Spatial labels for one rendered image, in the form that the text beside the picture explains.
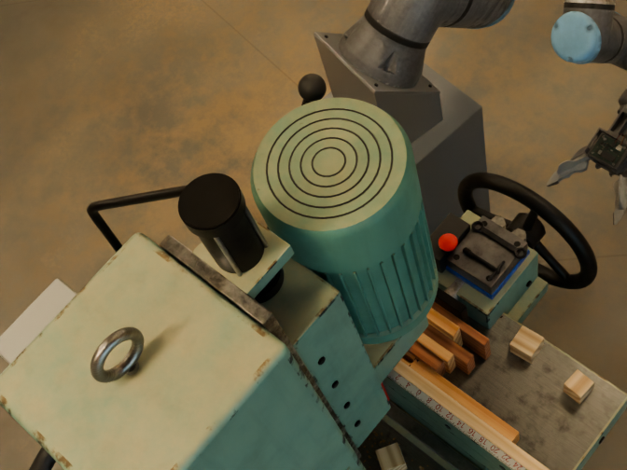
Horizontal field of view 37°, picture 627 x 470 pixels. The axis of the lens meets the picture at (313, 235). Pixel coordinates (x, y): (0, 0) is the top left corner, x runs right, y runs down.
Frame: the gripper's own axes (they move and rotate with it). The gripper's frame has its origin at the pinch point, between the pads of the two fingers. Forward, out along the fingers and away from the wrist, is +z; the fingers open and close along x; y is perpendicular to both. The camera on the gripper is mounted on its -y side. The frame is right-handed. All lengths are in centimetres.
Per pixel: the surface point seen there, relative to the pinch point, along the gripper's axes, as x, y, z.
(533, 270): 6.9, 29.9, 15.7
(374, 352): 1, 54, 38
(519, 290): 6.9, 30.5, 19.6
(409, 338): 2, 49, 34
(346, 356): 6, 76, 37
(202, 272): -3, 101, 35
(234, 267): 1, 102, 32
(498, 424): 18, 40, 38
